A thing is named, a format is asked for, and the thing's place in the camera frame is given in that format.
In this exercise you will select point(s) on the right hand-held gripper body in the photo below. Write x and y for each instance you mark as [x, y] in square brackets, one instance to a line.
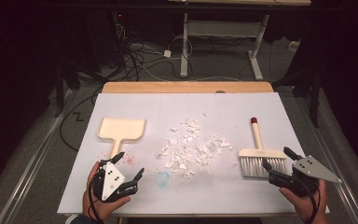
[310, 169]

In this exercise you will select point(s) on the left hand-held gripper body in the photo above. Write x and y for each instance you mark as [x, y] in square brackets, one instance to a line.
[113, 182]

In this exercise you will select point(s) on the cream brush with red tip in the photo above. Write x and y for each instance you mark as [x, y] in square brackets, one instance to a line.
[258, 153]

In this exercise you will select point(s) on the pile of white paper scraps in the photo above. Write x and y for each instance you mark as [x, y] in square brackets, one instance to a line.
[192, 149]

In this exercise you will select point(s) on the person's left hand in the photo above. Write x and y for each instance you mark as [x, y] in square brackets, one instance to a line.
[98, 207]

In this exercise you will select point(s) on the person's right hand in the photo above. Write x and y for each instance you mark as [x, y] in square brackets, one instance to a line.
[307, 208]

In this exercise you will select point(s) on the cream plastic dustpan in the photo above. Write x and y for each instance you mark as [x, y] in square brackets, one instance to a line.
[121, 129]

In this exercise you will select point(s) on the black metal stand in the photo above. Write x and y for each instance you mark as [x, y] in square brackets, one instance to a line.
[315, 96]
[59, 90]

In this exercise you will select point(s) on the white table cover sheet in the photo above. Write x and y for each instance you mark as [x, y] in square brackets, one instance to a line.
[214, 105]

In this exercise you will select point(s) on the white floor box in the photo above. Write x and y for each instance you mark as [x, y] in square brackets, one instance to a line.
[293, 45]

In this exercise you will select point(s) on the white power adapter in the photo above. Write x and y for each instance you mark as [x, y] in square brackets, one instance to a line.
[167, 53]

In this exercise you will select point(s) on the aluminium floor rail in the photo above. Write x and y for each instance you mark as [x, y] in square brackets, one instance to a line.
[343, 189]
[34, 161]

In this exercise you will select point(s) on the white metal desk frame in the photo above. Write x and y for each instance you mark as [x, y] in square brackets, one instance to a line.
[223, 28]

